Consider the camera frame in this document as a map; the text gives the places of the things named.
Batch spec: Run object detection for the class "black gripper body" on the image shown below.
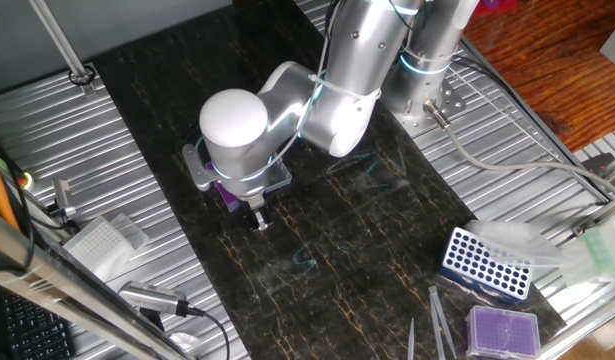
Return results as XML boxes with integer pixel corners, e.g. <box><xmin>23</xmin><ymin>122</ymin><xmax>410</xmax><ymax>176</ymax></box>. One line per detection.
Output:
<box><xmin>240</xmin><ymin>192</ymin><xmax>269</xmax><ymax>215</ymax></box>

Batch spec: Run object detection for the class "purple tip box clear lid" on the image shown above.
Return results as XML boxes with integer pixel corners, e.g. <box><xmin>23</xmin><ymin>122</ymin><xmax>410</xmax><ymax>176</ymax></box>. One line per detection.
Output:
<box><xmin>204</xmin><ymin>158</ymin><xmax>293</xmax><ymax>214</ymax></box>

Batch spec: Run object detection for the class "white pipette tip box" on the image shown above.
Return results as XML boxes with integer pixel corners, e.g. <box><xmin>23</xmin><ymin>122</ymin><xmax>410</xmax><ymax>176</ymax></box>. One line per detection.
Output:
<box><xmin>62</xmin><ymin>212</ymin><xmax>151</xmax><ymax>282</ymax></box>

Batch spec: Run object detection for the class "small closed purple tip box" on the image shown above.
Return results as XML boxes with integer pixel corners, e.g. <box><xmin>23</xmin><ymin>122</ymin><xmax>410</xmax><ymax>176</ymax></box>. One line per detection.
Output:
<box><xmin>464</xmin><ymin>304</ymin><xmax>542</xmax><ymax>360</ymax></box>

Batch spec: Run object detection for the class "green pipette tip box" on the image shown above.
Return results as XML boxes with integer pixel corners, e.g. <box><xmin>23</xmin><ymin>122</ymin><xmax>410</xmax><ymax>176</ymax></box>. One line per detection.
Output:
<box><xmin>561</xmin><ymin>207</ymin><xmax>615</xmax><ymax>289</ymax></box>

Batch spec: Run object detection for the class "black marble pattern mat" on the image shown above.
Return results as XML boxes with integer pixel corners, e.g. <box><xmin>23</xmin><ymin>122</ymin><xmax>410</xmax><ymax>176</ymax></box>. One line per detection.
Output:
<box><xmin>91</xmin><ymin>0</ymin><xmax>568</xmax><ymax>360</ymax></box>

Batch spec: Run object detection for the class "white shiny round object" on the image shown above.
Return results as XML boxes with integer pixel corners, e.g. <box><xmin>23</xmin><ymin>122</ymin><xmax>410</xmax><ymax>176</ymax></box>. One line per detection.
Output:
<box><xmin>166</xmin><ymin>329</ymin><xmax>203</xmax><ymax>356</ymax></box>

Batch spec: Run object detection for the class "blue white tube rack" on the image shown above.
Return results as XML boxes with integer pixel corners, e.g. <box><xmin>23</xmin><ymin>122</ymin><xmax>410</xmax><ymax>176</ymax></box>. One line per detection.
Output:
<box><xmin>439</xmin><ymin>225</ymin><xmax>534</xmax><ymax>304</ymax></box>

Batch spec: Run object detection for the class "black keyboard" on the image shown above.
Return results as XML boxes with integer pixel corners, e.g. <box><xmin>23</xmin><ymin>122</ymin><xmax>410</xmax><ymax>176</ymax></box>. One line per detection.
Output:
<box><xmin>0</xmin><ymin>292</ymin><xmax>77</xmax><ymax>360</ymax></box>

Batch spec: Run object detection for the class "silver metal pole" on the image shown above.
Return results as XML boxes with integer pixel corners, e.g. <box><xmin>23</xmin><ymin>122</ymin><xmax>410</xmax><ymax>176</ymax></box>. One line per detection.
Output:
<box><xmin>29</xmin><ymin>0</ymin><xmax>97</xmax><ymax>96</ymax></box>

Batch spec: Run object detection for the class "magenta object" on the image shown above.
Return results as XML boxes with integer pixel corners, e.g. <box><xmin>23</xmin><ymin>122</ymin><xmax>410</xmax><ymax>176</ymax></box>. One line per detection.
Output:
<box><xmin>479</xmin><ymin>0</ymin><xmax>518</xmax><ymax>16</ymax></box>

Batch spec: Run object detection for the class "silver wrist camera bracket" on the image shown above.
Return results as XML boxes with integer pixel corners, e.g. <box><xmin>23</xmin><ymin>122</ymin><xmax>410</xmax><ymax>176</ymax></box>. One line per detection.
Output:
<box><xmin>181</xmin><ymin>143</ymin><xmax>223</xmax><ymax>193</ymax></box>

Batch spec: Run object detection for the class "black camera cable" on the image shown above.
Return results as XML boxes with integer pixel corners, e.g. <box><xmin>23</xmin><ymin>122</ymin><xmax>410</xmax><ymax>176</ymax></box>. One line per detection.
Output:
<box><xmin>186</xmin><ymin>304</ymin><xmax>232</xmax><ymax>360</ymax></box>

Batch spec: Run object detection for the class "silver ribbed camera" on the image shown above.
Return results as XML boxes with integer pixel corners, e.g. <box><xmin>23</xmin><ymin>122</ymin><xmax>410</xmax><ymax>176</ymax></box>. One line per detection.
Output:
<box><xmin>117</xmin><ymin>279</ymin><xmax>192</xmax><ymax>319</ymax></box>

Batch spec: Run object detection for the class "white thin arm cable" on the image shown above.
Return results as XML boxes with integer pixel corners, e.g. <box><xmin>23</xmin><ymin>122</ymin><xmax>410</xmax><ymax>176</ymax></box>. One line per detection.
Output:
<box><xmin>274</xmin><ymin>0</ymin><xmax>383</xmax><ymax>166</ymax></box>

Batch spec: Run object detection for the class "small grey camera device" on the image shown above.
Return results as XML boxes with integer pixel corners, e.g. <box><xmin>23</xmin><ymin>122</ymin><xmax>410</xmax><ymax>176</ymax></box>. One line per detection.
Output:
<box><xmin>51</xmin><ymin>177</ymin><xmax>78</xmax><ymax>221</ymax></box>

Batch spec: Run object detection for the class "aluminium frame beam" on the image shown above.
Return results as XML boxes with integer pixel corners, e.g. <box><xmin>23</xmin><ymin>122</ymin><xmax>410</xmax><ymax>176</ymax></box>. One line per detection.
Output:
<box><xmin>0</xmin><ymin>207</ymin><xmax>193</xmax><ymax>360</ymax></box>

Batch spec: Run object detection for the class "black hanging cable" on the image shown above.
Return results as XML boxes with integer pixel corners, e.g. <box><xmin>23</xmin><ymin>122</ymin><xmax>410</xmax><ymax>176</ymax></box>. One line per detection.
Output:
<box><xmin>0</xmin><ymin>114</ymin><xmax>37</xmax><ymax>274</ymax></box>

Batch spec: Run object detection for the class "grey robot power cable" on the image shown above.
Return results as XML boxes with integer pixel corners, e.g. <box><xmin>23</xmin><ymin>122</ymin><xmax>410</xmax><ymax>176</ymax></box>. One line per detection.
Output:
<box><xmin>422</xmin><ymin>98</ymin><xmax>615</xmax><ymax>199</ymax></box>

